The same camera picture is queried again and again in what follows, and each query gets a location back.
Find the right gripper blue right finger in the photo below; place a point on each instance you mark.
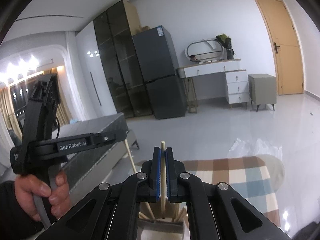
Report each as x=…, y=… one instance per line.
x=216, y=211

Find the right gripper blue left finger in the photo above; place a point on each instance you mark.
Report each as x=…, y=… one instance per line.
x=110, y=211

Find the person left hand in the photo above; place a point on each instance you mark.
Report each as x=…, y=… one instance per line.
x=27, y=186

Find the white utensil holder cup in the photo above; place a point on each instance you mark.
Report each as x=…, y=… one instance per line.
x=174, y=226

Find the checkered plaid rug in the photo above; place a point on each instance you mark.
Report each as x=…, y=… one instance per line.
x=249, y=176

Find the beige curtain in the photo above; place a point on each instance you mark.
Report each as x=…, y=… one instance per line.
x=8, y=112

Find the white wardrobe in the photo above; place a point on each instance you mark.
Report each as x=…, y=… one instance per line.
x=100, y=99

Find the black glass cabinet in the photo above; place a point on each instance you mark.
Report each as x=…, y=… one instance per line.
x=114, y=29

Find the white dressing table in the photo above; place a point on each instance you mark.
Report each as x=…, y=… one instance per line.
x=221, y=79

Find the grey nightstand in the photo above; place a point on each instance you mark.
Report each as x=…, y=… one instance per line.
x=262, y=90

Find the dark grey refrigerator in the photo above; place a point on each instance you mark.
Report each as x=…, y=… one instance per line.
x=158, y=64

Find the oval vanity mirror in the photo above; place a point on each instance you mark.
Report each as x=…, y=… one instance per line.
x=205, y=50

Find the potted green plant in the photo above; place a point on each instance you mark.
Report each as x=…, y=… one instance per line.
x=226, y=42

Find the wooden door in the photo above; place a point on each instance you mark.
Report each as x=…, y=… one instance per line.
x=285, y=46

